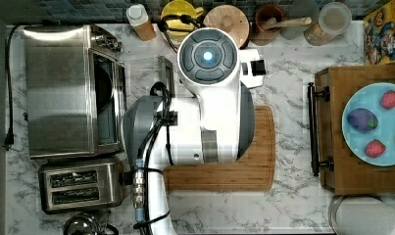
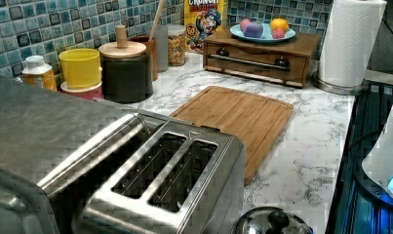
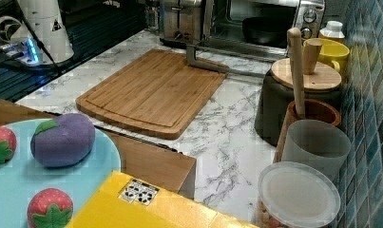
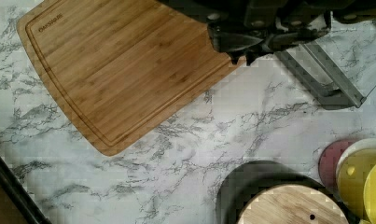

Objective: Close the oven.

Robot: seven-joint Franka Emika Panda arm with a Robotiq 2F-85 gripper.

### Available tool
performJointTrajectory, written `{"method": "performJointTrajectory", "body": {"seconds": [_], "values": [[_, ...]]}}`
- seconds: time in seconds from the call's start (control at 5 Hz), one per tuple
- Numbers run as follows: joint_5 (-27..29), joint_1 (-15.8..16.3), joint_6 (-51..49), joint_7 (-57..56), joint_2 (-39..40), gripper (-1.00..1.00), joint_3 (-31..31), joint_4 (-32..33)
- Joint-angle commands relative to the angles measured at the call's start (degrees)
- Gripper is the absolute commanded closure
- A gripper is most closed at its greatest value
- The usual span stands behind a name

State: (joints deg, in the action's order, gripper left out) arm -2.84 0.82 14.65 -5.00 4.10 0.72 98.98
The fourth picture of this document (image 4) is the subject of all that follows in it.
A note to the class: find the black round pan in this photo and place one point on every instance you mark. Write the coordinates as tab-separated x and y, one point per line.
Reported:
249	179

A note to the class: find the dark red round plate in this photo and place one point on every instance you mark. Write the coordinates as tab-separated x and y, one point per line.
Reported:
328	161

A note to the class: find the bamboo cutting board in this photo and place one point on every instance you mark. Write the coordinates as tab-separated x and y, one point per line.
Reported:
118	68

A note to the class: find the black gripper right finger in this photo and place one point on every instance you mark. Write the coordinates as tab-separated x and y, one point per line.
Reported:
279	42

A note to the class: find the round wooden lid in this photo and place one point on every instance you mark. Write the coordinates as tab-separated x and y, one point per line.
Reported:
292	204

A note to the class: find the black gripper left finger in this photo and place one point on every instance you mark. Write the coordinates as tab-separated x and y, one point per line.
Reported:
236	40

